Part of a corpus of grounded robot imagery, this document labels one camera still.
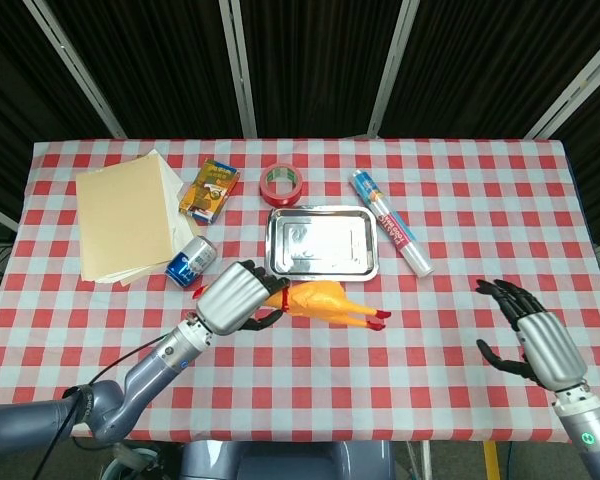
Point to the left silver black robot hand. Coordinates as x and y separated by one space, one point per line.
230 300

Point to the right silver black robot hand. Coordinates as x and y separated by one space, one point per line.
550 350

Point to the yellow rubber chicken toy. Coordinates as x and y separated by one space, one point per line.
325 300

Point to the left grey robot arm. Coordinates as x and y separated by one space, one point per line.
145 375

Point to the rectangular stainless steel tray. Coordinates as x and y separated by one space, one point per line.
320 240

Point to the blue and silver drink can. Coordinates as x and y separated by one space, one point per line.
192 260

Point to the red tape roll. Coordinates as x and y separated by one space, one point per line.
280 200

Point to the yellow and blue carton box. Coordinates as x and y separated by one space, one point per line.
210 190

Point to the stack of beige paper sheets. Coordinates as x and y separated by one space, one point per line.
125 215

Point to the red white checkered tablecloth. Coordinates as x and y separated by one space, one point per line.
380 375

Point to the grey robot torso base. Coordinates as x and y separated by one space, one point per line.
290 460

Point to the plastic food wrap roll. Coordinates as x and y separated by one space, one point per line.
395 225

